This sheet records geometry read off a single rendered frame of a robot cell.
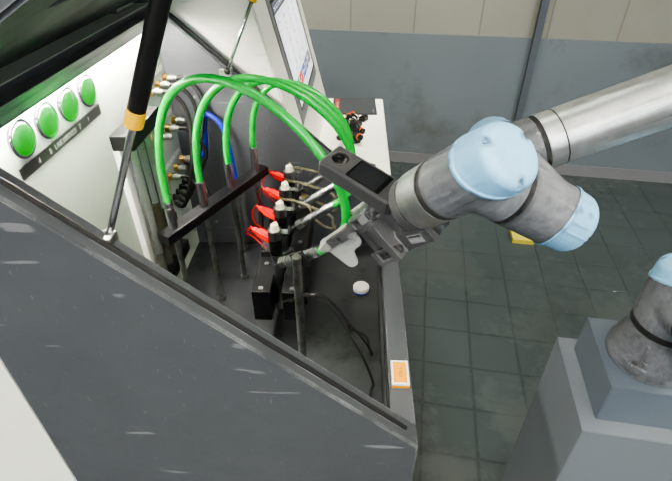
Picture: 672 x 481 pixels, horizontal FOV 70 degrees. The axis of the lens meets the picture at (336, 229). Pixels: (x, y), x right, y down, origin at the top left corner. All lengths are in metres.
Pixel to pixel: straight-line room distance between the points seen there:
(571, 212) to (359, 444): 0.46
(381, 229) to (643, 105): 0.35
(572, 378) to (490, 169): 0.77
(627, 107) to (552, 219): 0.20
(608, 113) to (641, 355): 0.53
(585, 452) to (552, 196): 0.71
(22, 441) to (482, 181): 0.81
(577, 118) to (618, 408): 0.62
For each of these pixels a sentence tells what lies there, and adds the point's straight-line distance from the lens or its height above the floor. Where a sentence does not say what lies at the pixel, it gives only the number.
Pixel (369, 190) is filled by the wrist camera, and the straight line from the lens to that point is 0.60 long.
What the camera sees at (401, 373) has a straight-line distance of 0.87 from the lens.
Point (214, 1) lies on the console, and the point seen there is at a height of 1.45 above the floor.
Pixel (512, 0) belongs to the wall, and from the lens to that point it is 3.28.
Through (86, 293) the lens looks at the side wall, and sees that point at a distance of 0.64.
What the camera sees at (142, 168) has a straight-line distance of 1.00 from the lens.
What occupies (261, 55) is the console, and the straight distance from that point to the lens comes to 1.16.
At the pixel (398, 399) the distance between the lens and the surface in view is 0.85.
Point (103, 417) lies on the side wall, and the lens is 0.84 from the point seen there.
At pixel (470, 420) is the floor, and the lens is 2.02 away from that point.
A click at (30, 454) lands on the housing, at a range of 1.00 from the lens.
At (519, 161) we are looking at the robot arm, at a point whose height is 1.43.
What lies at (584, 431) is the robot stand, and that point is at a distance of 1.10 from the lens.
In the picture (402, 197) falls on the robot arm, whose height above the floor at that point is 1.35.
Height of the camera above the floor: 1.64
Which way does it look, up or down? 36 degrees down
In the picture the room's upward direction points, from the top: straight up
